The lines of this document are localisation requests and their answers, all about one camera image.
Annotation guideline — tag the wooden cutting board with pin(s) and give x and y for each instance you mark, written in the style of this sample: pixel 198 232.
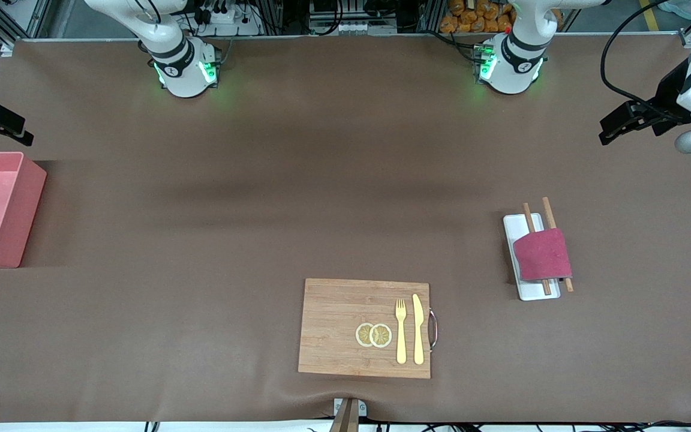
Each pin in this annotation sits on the wooden cutting board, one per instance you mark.
pixel 333 330

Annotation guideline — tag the white rectangular tray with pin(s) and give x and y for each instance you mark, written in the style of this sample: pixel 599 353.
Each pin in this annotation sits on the white rectangular tray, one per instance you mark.
pixel 534 289

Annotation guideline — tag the white power strip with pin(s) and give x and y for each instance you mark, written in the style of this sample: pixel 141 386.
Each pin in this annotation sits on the white power strip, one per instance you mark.
pixel 225 21

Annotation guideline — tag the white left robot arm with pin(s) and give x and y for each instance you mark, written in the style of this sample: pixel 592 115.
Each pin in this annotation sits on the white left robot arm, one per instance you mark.
pixel 513 66

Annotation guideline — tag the red cloth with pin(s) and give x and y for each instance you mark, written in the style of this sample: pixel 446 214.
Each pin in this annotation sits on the red cloth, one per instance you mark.
pixel 542 255

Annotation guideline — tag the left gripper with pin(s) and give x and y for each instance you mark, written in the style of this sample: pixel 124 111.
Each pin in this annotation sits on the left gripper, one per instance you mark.
pixel 667 98

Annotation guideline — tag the pile of orange items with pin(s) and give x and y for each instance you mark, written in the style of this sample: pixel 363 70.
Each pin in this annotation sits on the pile of orange items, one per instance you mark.
pixel 477 18

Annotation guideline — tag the wooden chopstick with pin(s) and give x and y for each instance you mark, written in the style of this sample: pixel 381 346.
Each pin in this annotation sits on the wooden chopstick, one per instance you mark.
pixel 528 216
pixel 549 213

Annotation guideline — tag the yellow fork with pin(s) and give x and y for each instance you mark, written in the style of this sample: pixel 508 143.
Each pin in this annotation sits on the yellow fork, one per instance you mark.
pixel 401 336

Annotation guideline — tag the brown table mat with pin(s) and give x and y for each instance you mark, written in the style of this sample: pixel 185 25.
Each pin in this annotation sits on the brown table mat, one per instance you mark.
pixel 501 360

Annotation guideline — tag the yellow knife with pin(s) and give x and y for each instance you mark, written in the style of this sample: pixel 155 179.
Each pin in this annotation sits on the yellow knife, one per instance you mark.
pixel 418 330

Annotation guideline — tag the lemon slice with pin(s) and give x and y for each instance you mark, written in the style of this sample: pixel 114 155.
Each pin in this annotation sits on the lemon slice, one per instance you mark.
pixel 381 336
pixel 362 335

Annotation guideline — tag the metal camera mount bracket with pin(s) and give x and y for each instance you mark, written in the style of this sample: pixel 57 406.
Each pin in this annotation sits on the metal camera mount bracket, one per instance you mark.
pixel 348 414

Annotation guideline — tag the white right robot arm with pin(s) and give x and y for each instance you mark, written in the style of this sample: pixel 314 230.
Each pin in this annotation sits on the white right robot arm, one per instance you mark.
pixel 183 66

